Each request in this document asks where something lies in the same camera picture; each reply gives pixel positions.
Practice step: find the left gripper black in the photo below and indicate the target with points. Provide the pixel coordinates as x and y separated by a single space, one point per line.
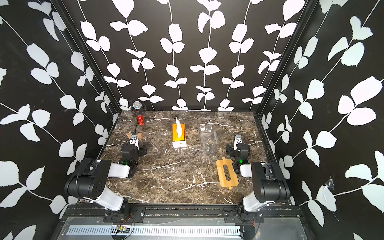
141 150

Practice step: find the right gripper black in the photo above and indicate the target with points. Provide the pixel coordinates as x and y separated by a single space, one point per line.
230 148

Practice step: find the bamboo tissue box lid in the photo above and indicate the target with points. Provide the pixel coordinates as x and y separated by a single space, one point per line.
227 176

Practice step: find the clear plastic tissue box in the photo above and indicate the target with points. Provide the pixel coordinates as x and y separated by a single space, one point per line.
208 138

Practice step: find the orange tissue paper pack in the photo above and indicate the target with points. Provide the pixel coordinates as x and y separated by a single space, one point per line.
179 135

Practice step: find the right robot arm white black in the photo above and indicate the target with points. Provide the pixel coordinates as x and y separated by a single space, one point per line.
269 183

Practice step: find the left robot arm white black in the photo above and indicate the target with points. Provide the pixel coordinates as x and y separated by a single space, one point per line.
89 179

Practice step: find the white perforated vent strip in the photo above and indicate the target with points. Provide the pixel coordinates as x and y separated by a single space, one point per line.
163 231

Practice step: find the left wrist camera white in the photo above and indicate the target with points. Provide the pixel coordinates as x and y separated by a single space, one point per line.
134 140

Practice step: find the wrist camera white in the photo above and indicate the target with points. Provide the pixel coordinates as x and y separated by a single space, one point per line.
134 140
237 140

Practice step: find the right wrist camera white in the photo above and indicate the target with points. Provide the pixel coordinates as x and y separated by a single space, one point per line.
237 140

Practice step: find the small circuit board with wires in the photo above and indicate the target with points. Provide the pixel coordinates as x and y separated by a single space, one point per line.
121 230

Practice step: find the black front mounting rail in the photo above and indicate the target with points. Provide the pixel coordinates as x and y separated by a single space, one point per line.
229 213

